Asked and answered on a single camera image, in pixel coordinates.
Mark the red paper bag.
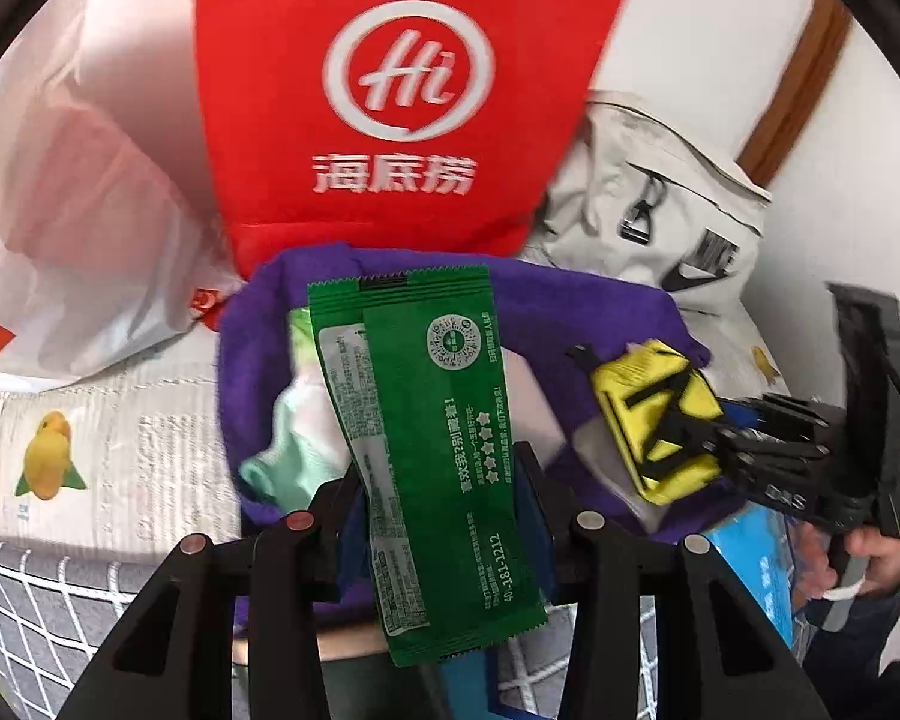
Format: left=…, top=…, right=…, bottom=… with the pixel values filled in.
left=195, top=0, right=638, bottom=278

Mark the person's right forearm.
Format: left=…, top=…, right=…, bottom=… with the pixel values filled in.
left=802, top=592, right=900, bottom=720

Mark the mint green cloth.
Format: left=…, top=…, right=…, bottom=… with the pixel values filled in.
left=238, top=371, right=357, bottom=515

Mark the brown wooden door frame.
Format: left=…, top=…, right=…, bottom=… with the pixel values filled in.
left=735, top=0, right=852, bottom=188

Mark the person's right hand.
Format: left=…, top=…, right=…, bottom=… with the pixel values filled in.
left=795, top=521, right=900, bottom=602

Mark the white plastic shopping bag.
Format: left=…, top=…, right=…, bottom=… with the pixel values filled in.
left=0, top=37, right=248, bottom=395

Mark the grey pouch bag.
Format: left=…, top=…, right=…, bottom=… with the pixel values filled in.
left=521, top=90, right=773, bottom=316

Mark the purple cloth bag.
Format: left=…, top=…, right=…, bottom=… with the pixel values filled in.
left=217, top=242, right=721, bottom=642

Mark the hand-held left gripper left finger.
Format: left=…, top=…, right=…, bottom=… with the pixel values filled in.
left=60, top=465, right=367, bottom=720

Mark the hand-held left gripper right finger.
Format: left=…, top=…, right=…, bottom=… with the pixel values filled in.
left=510, top=441, right=830, bottom=720

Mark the grey checked star blanket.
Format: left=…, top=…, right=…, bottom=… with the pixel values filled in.
left=0, top=532, right=811, bottom=720

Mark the yellow pouch with black straps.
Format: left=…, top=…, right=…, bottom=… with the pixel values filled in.
left=566, top=340, right=725, bottom=505

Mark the dark green snack packet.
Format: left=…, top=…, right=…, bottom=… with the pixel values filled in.
left=306, top=264, right=548, bottom=667

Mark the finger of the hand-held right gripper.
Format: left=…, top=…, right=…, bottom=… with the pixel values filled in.
left=675, top=418, right=827, bottom=482
left=720, top=392, right=831, bottom=434

